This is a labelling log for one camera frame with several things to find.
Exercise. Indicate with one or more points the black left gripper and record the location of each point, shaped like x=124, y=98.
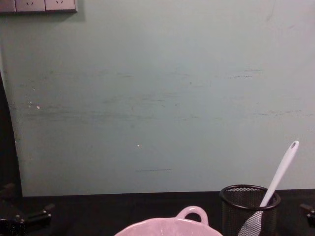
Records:
x=9, y=228

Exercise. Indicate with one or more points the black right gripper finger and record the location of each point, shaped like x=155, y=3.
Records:
x=308, y=209

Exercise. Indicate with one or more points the white plastic spoon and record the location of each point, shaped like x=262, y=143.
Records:
x=283, y=167

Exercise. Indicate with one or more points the black mesh pen holder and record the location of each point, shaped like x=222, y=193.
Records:
x=233, y=216

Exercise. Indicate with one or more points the black table cloth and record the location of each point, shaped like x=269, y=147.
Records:
x=110, y=209

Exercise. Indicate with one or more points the white wall socket panel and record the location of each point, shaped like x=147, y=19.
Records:
x=37, y=5

